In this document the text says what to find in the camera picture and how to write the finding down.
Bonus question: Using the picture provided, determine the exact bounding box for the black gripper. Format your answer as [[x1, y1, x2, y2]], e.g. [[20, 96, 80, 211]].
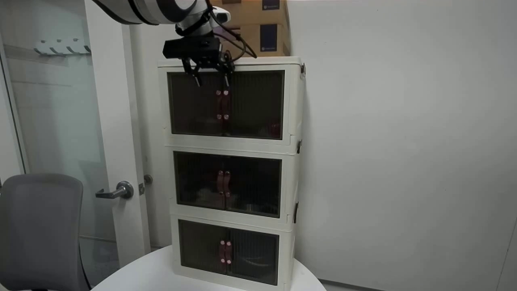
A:
[[183, 51, 238, 90]]

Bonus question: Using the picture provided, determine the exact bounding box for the white three-tier storage cabinet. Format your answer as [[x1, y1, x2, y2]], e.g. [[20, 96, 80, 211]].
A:
[[157, 56, 308, 291]]

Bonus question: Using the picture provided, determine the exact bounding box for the tinted middle cabinet door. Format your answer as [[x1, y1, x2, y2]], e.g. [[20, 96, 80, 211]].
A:
[[222, 154, 285, 221], [174, 151, 227, 212]]

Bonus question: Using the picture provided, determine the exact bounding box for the tinted bottom cabinet door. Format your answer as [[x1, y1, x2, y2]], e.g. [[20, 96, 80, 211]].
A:
[[177, 219, 229, 275], [224, 227, 282, 288]]

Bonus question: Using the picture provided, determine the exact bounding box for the cardboard box with dark label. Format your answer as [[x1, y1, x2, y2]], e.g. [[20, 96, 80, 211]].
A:
[[217, 23, 292, 60], [212, 0, 290, 30]]

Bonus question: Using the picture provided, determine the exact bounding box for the white room door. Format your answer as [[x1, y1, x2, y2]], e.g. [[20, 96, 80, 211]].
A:
[[0, 0, 154, 272]]

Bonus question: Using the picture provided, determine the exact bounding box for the metal door latch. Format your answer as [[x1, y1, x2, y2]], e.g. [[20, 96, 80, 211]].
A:
[[138, 174, 156, 198]]

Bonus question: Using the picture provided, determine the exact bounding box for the grey office chair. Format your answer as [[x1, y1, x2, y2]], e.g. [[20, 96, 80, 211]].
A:
[[0, 172, 93, 291]]

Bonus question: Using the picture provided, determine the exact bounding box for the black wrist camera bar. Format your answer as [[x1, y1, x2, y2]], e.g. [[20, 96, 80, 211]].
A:
[[162, 36, 224, 62]]

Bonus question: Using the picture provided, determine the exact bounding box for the silver lever door handle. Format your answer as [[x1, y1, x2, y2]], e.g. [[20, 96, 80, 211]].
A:
[[94, 180, 136, 203]]

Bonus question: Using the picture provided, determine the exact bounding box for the white coat hook rail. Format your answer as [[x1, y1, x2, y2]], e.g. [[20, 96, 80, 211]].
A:
[[33, 36, 94, 59]]

